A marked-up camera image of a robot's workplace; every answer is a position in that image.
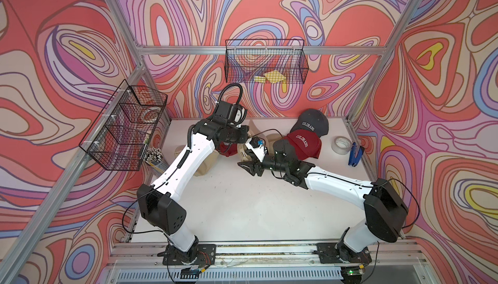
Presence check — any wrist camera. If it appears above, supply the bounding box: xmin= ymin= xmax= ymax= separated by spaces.
xmin=231 ymin=104 xmax=247 ymax=126
xmin=245 ymin=136 xmax=268 ymax=162

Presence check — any black wire basket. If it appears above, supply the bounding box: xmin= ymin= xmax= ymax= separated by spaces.
xmin=79 ymin=80 xmax=167 ymax=171
xmin=224 ymin=37 xmax=309 ymax=84

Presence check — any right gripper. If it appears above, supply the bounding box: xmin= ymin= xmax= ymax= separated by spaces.
xmin=237 ymin=149 xmax=287 ymax=177

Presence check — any cup of pencils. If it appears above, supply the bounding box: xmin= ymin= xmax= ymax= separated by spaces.
xmin=144 ymin=146 xmax=169 ymax=177

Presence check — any grey Colorado cap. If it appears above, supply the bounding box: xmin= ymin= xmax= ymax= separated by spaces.
xmin=290 ymin=109 xmax=329 ymax=137

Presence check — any clear tape roll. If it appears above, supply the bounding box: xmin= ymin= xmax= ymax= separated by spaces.
xmin=331 ymin=136 xmax=352 ymax=155

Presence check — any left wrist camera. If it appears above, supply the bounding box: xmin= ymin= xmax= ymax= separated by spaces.
xmin=231 ymin=104 xmax=247 ymax=126

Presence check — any beige cap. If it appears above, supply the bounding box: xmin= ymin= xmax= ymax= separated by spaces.
xmin=237 ymin=143 xmax=252 ymax=162
xmin=248 ymin=120 xmax=283 ymax=155
xmin=177 ymin=145 xmax=219 ymax=176

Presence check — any black wire basket left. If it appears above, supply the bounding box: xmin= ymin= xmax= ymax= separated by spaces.
xmin=79 ymin=80 xmax=167 ymax=171

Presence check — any red Colorado cap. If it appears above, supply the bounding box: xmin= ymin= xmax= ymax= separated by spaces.
xmin=284 ymin=129 xmax=322 ymax=160

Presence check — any black wire basket back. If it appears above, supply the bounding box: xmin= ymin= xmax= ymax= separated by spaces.
xmin=224 ymin=37 xmax=309 ymax=84

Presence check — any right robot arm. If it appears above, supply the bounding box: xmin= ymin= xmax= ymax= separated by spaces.
xmin=238 ymin=137 xmax=409 ymax=263

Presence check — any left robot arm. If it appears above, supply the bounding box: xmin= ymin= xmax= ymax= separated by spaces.
xmin=137 ymin=101 xmax=248 ymax=263

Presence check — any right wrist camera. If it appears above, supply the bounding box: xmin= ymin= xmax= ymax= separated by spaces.
xmin=245 ymin=136 xmax=268 ymax=162

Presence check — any dark red cap front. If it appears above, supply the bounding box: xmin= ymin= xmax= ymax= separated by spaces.
xmin=217 ymin=143 xmax=238 ymax=157

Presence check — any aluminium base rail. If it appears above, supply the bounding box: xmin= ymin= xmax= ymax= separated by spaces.
xmin=99 ymin=240 xmax=437 ymax=283

